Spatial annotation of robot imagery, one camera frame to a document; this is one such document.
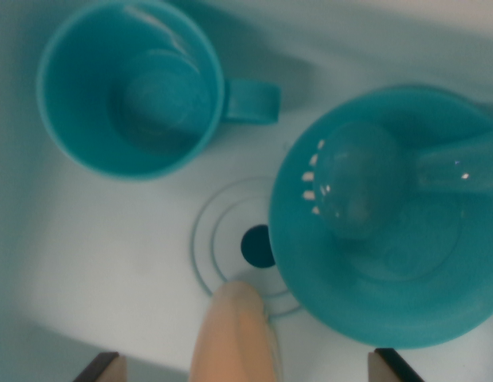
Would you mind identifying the teal plastic cup with handle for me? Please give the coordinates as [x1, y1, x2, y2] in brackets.
[35, 0, 282, 182]

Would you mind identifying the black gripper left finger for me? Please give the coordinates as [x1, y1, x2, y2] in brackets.
[76, 352, 128, 382]

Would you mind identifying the light blue toy sink unit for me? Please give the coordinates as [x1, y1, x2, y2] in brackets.
[0, 0, 493, 382]

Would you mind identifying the teal plastic strainer ladle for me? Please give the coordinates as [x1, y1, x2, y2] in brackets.
[299, 119, 493, 240]

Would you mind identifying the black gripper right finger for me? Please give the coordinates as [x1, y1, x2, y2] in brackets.
[367, 348, 425, 382]

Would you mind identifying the teal plastic plate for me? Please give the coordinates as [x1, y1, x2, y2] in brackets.
[268, 83, 493, 351]

